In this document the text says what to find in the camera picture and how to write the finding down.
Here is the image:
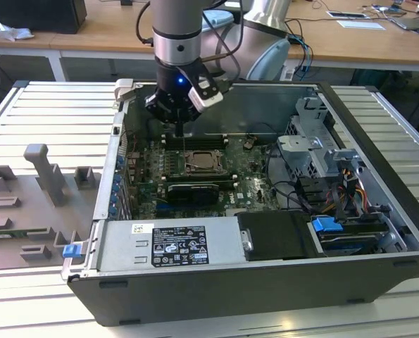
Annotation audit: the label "green motherboard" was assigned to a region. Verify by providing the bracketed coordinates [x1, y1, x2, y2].
[124, 134, 284, 219]

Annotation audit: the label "hard disk in blue carrier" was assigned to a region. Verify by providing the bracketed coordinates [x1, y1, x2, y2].
[309, 216, 390, 257]

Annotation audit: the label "blue expansion slot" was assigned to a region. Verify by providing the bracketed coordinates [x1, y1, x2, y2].
[155, 202, 182, 218]

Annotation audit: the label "dark flat data wire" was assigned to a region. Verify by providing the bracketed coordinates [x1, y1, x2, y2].
[264, 142, 276, 184]

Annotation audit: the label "black CPU socket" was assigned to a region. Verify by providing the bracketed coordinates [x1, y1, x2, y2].
[182, 149, 231, 176]

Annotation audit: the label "black monitor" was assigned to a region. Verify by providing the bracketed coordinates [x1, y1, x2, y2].
[0, 0, 88, 35]

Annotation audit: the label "grey parts rack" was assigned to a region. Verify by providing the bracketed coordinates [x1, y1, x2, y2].
[0, 142, 103, 272]

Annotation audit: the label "silver metal disk bay cage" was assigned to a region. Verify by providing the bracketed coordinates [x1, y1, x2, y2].
[275, 94, 368, 181]

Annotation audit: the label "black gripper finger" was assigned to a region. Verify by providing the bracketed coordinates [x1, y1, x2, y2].
[144, 92, 180, 138]
[179, 104, 204, 138]

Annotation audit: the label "grey laptop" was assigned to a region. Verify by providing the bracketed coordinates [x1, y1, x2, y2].
[390, 15, 419, 31]

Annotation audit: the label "black RAM slot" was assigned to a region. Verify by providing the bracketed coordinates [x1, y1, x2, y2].
[163, 173, 237, 181]
[162, 139, 229, 149]
[162, 133, 228, 142]
[163, 178, 238, 187]

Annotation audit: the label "wooden desk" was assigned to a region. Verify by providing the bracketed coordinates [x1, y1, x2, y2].
[0, 0, 419, 82]

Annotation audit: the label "grey case latch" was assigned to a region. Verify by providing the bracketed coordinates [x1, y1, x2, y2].
[113, 78, 137, 104]

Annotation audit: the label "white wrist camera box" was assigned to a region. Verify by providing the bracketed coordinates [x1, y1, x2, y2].
[187, 70, 225, 114]

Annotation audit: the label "blue tabbed slot bracket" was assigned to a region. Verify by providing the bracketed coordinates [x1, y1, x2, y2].
[110, 154, 127, 221]

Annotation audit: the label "green RAM stick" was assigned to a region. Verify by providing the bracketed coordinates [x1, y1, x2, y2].
[0, 228, 50, 239]

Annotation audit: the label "black open PC case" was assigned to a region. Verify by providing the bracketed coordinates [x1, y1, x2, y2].
[61, 79, 419, 327]

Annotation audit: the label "black graphics card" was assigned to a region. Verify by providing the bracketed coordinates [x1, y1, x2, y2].
[166, 182, 220, 207]

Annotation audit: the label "white paper sheet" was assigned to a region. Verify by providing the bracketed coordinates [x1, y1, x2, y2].
[337, 19, 386, 32]

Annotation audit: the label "crumpled white paper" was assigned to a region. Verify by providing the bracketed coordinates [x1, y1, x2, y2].
[0, 19, 35, 40]

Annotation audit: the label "grey desk cable hatch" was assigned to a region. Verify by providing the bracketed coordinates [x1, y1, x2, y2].
[327, 10, 367, 20]

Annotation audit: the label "blue cable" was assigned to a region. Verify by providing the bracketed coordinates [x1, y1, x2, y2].
[295, 33, 314, 77]

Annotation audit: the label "thick black drive wire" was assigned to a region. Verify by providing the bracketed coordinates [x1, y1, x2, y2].
[296, 175, 337, 213]

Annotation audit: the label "black plastic shroud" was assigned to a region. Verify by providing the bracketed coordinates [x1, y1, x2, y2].
[237, 211, 320, 262]

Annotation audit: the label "thin black wire loop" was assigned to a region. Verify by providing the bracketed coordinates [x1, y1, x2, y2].
[246, 120, 280, 137]

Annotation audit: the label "metal socket cover frame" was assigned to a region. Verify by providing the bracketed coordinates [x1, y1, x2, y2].
[185, 150, 229, 174]

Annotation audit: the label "yellow red black wires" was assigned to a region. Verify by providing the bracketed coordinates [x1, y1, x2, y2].
[335, 168, 369, 220]

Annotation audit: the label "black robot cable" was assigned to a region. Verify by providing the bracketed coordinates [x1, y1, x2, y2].
[135, 0, 242, 82]

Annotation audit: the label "grey power supply unit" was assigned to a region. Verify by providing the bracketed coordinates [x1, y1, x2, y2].
[96, 216, 249, 272]

